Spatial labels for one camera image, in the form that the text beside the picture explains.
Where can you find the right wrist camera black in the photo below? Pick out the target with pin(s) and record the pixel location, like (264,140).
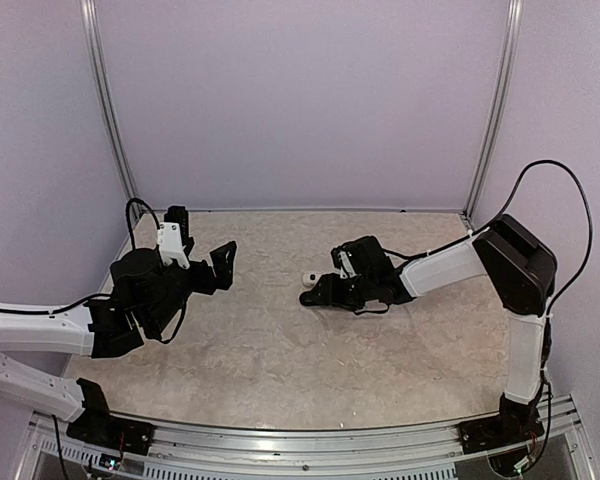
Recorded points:
(342,263)

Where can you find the aluminium frame post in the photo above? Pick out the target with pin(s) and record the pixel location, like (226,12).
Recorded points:
(95,51)
(497,108)

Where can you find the right aluminium frame post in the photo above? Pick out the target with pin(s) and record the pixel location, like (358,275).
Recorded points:
(497,108)

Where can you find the front aluminium rail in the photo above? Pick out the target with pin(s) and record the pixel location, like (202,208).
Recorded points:
(189,451)

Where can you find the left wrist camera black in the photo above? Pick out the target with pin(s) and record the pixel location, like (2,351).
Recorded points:
(178,215)

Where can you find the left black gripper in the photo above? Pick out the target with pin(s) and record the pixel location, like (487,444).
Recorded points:
(222,271)

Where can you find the black oval charging case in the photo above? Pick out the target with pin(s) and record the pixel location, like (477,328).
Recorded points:
(316,297)

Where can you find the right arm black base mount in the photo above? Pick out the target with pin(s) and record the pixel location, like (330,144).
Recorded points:
(513,423)

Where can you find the left aluminium frame post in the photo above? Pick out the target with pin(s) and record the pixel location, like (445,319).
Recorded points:
(95,51)

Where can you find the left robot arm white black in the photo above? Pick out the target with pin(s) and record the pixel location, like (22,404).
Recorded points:
(149,296)

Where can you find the white earbud charging case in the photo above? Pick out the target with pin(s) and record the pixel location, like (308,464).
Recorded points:
(309,279)

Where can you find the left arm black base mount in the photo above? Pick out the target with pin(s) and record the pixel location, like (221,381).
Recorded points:
(96,425)

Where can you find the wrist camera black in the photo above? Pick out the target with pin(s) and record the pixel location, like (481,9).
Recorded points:
(342,263)
(178,215)

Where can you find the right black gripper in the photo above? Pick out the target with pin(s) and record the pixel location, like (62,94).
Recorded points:
(335,300)

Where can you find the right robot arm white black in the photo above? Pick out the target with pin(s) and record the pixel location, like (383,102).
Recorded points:
(518,269)

